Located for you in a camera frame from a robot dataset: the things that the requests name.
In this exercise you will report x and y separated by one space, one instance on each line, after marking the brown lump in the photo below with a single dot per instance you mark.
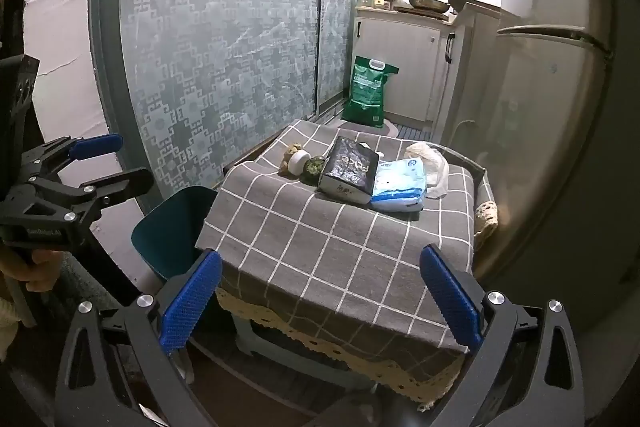
288 162

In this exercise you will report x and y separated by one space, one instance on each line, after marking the white plastic bag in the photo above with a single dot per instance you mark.
431 164

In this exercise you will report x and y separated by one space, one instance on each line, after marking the cream kitchen cabinet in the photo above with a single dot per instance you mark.
405 57

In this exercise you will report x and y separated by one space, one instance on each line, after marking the green sack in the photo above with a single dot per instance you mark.
367 92

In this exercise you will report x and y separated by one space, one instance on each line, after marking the oval grey floor mat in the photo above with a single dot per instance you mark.
385 128

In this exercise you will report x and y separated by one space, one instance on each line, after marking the black tissue pack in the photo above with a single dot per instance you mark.
347 169

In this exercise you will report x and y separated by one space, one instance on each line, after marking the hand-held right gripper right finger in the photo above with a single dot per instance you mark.
450 302

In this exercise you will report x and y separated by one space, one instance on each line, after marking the grey checked tablecloth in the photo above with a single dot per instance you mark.
340 257

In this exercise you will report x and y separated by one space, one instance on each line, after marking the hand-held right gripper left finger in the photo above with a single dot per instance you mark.
192 302

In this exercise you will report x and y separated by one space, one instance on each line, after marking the white refrigerator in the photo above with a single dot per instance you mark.
540 107

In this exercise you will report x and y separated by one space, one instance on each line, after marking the person's left hand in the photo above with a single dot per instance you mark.
42 269

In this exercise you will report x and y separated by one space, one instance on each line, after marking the frosted patterned sliding door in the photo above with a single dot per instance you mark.
210 47
345 7

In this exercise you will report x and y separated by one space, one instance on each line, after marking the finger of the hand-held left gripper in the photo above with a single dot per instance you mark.
125 182
95 146

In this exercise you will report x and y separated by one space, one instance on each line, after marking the grey striped floor mat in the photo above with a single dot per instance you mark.
415 133

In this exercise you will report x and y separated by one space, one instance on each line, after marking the white and blue tissue pack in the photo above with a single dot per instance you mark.
397 184

